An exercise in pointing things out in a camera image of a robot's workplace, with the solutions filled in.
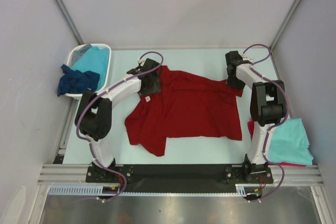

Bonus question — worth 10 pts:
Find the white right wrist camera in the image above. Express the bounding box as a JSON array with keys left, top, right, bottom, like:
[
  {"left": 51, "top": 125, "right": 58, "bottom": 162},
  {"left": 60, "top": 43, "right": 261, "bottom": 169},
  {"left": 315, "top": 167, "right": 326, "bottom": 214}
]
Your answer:
[{"left": 241, "top": 54, "right": 254, "bottom": 64}]

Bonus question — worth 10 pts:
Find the light blue folded t shirt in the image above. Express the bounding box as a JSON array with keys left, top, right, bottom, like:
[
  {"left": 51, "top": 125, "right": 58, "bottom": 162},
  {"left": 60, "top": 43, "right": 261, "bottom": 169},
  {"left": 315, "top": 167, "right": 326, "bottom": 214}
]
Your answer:
[{"left": 268, "top": 118, "right": 313, "bottom": 166}]

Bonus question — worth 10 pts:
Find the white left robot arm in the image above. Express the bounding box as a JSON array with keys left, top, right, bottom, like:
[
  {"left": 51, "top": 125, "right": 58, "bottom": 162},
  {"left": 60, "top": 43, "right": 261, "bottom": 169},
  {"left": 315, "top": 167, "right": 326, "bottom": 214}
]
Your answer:
[{"left": 75, "top": 58, "right": 163, "bottom": 182}]

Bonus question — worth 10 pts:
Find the white slotted cable duct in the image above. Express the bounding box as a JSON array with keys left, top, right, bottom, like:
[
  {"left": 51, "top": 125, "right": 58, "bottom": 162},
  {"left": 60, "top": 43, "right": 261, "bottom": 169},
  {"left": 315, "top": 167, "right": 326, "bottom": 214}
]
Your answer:
[{"left": 49, "top": 184, "right": 262, "bottom": 197}]

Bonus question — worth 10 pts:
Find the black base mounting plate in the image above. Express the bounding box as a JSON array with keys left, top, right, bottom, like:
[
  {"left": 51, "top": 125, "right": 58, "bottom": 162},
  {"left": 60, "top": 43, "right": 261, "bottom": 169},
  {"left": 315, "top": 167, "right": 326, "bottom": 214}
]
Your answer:
[{"left": 86, "top": 164, "right": 274, "bottom": 187}]

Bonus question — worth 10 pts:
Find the pink folded t shirt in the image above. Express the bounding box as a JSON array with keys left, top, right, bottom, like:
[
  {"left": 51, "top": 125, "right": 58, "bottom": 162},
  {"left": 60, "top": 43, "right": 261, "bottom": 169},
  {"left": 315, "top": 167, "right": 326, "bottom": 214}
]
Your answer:
[{"left": 247, "top": 119, "right": 306, "bottom": 167}]

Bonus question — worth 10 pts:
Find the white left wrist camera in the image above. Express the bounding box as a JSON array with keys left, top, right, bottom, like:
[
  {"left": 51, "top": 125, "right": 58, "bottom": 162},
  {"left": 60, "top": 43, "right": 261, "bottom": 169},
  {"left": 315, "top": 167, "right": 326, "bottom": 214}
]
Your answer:
[{"left": 138, "top": 59, "right": 145, "bottom": 66}]

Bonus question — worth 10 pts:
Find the white laundry basket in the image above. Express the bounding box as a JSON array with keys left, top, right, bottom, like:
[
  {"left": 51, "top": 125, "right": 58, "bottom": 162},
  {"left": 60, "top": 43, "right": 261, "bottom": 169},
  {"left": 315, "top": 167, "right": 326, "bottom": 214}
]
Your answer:
[{"left": 65, "top": 43, "right": 112, "bottom": 91}]

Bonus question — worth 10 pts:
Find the red t shirt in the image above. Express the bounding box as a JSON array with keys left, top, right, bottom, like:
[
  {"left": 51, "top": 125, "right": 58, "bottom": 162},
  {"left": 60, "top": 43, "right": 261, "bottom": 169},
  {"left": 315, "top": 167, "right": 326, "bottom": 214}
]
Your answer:
[{"left": 124, "top": 66, "right": 243, "bottom": 157}]

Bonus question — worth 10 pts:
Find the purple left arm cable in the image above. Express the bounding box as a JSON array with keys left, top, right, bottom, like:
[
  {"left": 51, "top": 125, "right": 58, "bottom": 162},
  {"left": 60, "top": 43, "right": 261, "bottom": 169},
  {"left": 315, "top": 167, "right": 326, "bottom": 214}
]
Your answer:
[{"left": 75, "top": 51, "right": 165, "bottom": 204}]

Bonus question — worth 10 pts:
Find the grey t shirt in basket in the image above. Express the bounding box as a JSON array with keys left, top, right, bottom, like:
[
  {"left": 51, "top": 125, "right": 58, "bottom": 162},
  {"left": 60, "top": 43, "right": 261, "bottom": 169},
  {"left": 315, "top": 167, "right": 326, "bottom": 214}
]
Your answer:
[{"left": 71, "top": 44, "right": 92, "bottom": 64}]

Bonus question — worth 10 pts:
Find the navy blue t shirt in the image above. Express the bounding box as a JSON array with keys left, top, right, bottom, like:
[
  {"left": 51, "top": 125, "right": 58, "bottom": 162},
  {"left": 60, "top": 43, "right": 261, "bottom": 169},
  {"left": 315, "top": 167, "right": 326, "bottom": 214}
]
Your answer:
[{"left": 57, "top": 65, "right": 100, "bottom": 97}]

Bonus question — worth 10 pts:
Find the aluminium frame rail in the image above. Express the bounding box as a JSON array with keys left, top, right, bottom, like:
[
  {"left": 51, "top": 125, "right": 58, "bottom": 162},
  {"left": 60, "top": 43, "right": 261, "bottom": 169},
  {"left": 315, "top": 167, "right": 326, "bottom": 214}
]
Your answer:
[{"left": 37, "top": 164, "right": 324, "bottom": 186}]

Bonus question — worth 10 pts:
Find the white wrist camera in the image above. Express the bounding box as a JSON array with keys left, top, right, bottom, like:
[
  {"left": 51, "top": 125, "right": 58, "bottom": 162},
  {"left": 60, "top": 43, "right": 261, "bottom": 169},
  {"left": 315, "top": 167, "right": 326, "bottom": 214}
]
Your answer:
[
  {"left": 138, "top": 59, "right": 145, "bottom": 66},
  {"left": 241, "top": 54, "right": 254, "bottom": 64}
]

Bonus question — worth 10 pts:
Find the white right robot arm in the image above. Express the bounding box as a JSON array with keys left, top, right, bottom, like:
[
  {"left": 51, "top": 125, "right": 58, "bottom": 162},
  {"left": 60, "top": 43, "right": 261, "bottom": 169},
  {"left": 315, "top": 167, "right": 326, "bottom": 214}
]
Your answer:
[{"left": 225, "top": 51, "right": 288, "bottom": 184}]

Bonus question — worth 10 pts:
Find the turquoise t shirt in basket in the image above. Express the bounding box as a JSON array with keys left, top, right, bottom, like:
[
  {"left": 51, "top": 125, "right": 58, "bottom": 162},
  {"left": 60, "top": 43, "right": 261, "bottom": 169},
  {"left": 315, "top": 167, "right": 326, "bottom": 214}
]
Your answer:
[{"left": 71, "top": 46, "right": 111, "bottom": 90}]

